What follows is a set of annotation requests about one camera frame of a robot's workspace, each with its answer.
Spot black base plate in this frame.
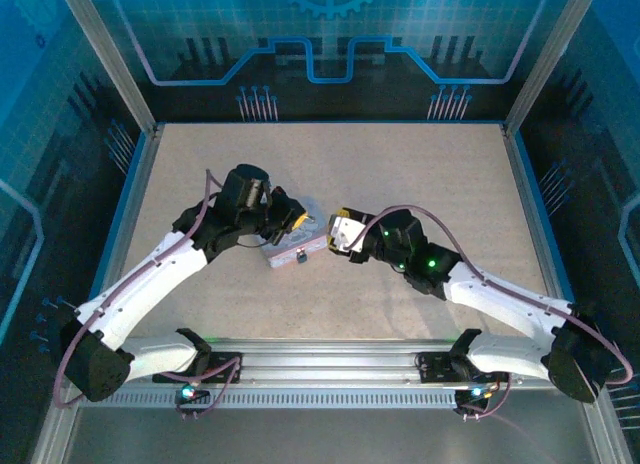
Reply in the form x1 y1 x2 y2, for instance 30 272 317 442
417 351 516 385
152 351 244 385

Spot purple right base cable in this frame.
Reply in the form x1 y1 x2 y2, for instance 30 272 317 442
457 371 514 419

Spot slotted grey cable duct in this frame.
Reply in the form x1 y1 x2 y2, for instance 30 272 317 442
79 391 467 410

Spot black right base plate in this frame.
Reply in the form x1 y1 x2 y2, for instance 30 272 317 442
417 351 516 385

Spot left base status light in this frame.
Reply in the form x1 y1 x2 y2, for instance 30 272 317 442
174 383 211 405

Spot aluminium side rail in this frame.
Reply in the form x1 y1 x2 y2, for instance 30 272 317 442
29 123 164 464
501 123 637 464

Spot aluminium mounting rail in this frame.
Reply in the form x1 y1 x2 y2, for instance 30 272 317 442
69 336 601 391

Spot aluminium frame post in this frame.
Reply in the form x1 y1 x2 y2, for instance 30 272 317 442
502 0 602 135
54 0 162 135

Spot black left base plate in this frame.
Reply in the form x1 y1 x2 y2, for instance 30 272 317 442
152 351 244 385

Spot grey metal front plate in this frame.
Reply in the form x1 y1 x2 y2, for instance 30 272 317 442
64 406 601 464

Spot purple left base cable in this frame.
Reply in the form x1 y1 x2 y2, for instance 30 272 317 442
173 354 246 419

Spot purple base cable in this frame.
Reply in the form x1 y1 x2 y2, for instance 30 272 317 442
457 371 514 419
173 354 246 419

